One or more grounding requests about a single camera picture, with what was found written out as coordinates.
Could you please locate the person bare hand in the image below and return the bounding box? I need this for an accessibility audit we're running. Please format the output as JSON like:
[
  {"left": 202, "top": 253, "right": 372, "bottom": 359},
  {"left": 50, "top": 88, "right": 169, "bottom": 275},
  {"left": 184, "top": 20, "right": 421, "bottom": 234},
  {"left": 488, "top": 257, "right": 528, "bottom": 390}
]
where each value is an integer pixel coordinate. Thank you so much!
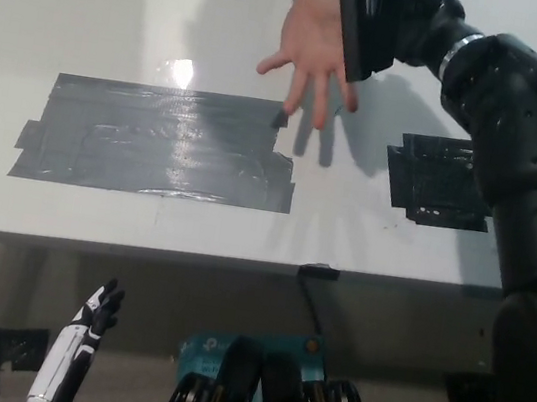
[{"left": 248, "top": 0, "right": 376, "bottom": 136}]

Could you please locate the robot right hand white black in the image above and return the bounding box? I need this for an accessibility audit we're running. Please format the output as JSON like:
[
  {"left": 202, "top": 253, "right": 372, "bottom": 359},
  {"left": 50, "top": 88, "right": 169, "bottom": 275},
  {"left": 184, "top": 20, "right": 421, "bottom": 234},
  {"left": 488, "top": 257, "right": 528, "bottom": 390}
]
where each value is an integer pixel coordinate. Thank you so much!
[{"left": 340, "top": 0, "right": 475, "bottom": 92}]

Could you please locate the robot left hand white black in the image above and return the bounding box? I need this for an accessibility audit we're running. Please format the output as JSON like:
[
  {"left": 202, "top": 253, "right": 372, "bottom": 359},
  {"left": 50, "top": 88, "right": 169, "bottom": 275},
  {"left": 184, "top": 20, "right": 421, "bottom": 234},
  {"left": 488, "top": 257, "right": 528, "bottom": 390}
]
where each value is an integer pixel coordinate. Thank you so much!
[{"left": 70, "top": 273, "right": 128, "bottom": 342}]

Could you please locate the pile of black pieces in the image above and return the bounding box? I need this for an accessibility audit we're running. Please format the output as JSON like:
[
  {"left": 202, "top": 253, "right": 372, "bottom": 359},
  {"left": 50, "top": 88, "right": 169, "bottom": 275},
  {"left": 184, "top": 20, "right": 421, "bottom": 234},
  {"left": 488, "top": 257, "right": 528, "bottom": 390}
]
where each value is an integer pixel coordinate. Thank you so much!
[{"left": 320, "top": 0, "right": 386, "bottom": 88}]

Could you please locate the teal router box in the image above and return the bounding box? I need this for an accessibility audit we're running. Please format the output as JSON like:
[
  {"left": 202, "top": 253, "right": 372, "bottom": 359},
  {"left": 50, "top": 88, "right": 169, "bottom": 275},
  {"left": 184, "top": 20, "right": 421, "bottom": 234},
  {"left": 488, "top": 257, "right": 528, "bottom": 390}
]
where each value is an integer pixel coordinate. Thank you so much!
[{"left": 170, "top": 316, "right": 333, "bottom": 402}]

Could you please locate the small black tape strip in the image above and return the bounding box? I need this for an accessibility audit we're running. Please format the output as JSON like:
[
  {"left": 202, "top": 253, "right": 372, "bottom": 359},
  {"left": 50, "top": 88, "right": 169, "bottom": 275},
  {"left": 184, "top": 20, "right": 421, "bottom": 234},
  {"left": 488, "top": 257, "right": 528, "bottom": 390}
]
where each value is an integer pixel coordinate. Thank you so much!
[{"left": 297, "top": 259, "right": 343, "bottom": 282}]

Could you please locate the grey duct tape patch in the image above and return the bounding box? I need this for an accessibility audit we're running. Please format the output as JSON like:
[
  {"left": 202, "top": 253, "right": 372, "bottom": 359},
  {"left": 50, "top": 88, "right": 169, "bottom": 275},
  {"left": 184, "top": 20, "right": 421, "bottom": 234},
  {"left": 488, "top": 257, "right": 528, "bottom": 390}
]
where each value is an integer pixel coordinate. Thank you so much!
[{"left": 5, "top": 63, "right": 308, "bottom": 219}]

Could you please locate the black cable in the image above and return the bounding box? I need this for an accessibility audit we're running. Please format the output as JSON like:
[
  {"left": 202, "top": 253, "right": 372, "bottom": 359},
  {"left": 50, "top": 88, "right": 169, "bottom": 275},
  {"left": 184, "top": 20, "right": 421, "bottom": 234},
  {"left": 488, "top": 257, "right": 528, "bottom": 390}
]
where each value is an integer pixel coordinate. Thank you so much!
[{"left": 289, "top": 271, "right": 334, "bottom": 342}]

